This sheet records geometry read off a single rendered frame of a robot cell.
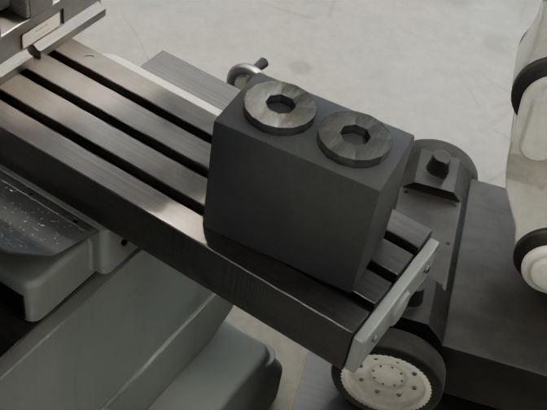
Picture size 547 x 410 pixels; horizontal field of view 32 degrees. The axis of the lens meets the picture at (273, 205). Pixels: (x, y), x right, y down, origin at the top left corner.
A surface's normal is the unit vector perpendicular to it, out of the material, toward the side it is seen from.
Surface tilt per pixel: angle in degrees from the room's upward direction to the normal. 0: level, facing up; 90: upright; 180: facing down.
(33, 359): 90
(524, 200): 90
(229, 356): 0
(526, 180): 115
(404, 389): 90
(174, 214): 0
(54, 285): 90
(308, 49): 0
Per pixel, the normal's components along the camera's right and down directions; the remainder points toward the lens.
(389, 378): -0.26, 0.66
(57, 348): 0.83, 0.46
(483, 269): 0.12, -0.70
